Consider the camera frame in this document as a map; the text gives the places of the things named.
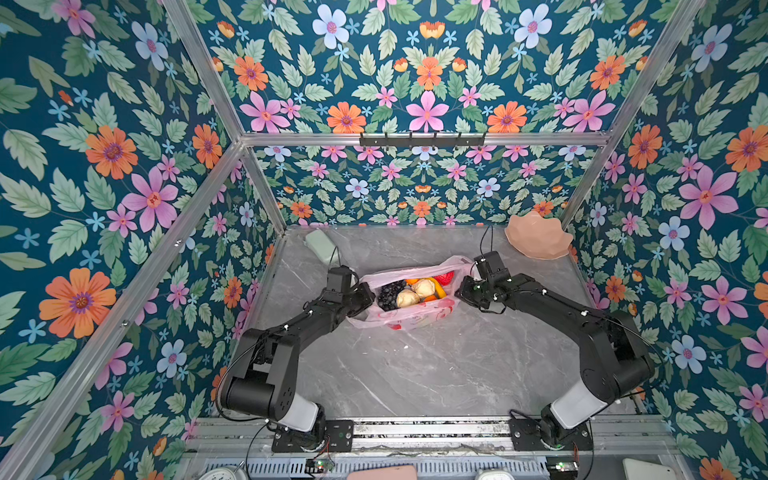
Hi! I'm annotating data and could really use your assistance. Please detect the pink plastic bag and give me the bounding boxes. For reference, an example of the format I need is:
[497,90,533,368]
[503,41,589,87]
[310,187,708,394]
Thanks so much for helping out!
[350,255,475,331]

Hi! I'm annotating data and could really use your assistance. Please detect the pink scalloped bowl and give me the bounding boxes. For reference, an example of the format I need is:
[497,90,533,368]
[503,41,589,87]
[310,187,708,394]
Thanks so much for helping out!
[504,211,573,260]

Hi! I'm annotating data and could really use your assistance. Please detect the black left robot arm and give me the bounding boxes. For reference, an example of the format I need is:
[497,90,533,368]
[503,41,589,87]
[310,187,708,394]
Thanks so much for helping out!
[214,265,375,451]

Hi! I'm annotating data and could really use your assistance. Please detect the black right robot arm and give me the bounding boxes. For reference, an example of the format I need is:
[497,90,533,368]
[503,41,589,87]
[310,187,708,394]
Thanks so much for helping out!
[457,251,655,450]

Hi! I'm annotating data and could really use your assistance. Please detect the fake dark grapes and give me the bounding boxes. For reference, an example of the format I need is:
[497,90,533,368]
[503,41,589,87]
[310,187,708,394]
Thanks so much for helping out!
[376,280,407,311]

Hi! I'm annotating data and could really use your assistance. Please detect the fake red strawberry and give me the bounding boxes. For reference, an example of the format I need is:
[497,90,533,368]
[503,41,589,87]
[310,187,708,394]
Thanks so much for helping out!
[434,271,455,287]

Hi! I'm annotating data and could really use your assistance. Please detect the fake yellow banana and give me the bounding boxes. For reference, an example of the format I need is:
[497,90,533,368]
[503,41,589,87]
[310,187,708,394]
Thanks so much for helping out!
[426,277,446,301]

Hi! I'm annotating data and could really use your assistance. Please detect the fake beige garlic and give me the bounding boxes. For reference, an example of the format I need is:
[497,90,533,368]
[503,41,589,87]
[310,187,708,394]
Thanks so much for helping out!
[411,278,437,300]
[396,288,422,309]

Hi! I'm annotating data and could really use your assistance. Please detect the black hook rail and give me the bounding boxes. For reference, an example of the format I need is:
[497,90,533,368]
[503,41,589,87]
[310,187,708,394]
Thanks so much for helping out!
[358,132,486,149]

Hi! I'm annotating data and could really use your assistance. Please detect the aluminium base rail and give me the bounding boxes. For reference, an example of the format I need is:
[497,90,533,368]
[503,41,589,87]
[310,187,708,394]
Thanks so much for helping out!
[185,413,679,457]

